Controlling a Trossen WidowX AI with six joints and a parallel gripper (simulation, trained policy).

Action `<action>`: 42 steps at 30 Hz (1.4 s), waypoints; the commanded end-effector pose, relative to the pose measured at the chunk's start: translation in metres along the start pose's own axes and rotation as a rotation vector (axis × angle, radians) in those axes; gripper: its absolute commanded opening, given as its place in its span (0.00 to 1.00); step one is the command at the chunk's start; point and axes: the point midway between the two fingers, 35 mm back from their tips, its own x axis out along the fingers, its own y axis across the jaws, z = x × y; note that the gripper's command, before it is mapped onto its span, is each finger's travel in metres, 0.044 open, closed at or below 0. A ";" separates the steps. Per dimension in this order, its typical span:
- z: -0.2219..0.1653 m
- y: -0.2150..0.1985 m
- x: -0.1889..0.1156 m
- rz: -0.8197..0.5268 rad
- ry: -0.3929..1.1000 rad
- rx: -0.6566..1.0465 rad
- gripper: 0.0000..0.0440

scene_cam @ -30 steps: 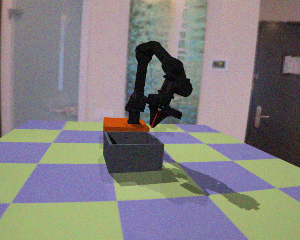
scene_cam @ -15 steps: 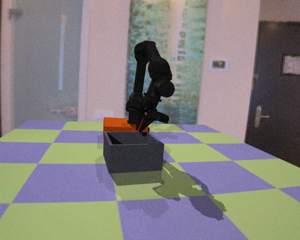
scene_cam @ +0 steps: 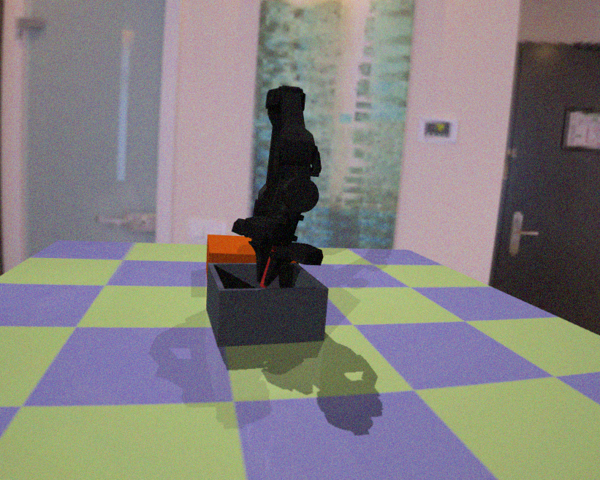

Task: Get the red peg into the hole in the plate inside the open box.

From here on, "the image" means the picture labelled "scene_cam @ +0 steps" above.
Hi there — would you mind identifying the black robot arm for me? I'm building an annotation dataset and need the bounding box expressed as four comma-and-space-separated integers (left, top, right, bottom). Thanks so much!
243, 85, 322, 243

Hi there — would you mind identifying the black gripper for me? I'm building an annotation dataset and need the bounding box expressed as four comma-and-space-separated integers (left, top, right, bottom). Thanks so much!
231, 201, 323, 286

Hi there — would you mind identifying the red peg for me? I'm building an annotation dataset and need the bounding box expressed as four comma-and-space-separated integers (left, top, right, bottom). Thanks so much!
259, 246, 278, 288

